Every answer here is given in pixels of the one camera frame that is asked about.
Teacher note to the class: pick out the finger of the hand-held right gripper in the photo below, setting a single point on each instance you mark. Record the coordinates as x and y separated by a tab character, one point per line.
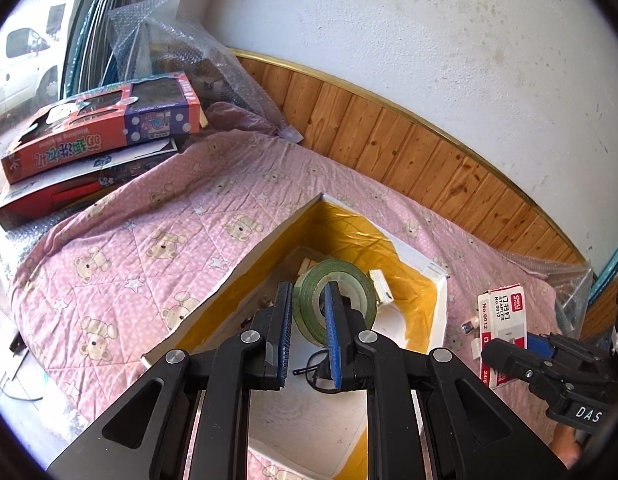
509	360
584	360

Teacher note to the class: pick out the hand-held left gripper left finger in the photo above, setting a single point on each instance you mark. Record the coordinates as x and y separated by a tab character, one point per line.
284	335

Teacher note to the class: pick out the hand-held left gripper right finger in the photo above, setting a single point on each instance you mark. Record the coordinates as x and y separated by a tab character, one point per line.
333	335

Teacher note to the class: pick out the black framed glasses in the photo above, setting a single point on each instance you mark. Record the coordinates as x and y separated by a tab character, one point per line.
303	370

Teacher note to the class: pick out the white and red staples box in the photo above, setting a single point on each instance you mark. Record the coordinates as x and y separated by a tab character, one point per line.
504	315

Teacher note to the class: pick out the white cardboard box yellow inside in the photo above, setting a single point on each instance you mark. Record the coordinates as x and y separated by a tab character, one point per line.
389	330

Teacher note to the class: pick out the green tape roll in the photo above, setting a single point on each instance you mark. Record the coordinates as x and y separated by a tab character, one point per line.
359	285

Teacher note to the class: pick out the white charger adapter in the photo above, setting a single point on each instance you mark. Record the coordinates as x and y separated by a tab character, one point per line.
380	287

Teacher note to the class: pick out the person's right hand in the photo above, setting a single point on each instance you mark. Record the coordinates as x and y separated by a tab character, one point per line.
566	445

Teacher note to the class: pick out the small white object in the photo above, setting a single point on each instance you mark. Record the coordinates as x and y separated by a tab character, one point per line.
477	350

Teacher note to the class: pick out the small silver object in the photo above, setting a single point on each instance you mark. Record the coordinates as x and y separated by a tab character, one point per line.
469	325

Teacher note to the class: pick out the teal metal bars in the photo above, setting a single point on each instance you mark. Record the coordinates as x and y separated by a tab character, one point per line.
611	270

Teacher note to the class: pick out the pink bear print blanket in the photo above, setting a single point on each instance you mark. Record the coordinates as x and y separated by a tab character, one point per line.
164	240

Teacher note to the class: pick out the wooden panel with gold trim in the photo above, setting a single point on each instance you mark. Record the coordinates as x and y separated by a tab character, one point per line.
389	135

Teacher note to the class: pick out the flat red and white toy box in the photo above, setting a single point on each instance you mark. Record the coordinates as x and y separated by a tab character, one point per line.
79	185

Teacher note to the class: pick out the red and purple toy box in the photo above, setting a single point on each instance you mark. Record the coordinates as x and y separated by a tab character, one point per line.
114	125

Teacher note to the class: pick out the white van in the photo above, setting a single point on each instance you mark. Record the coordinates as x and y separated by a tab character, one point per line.
19	70

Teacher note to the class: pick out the teal window frame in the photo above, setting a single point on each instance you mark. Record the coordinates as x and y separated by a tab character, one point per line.
94	20

